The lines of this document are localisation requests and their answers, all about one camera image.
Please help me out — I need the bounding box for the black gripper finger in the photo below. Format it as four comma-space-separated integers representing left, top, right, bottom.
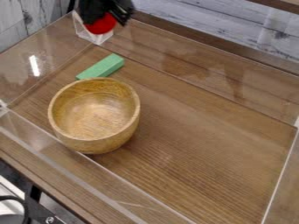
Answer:
79, 0, 108, 25
109, 0, 136, 26

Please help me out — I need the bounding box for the red plush strawberry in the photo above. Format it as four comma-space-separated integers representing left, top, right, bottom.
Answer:
84, 12, 117, 35

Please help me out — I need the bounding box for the green rectangular block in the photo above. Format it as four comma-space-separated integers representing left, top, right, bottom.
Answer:
76, 53, 124, 81

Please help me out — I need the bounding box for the wooden bowl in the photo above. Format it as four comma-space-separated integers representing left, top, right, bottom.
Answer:
48, 78, 140, 154

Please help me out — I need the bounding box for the clear acrylic corner bracket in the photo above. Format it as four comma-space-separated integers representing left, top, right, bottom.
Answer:
71, 11, 113, 46

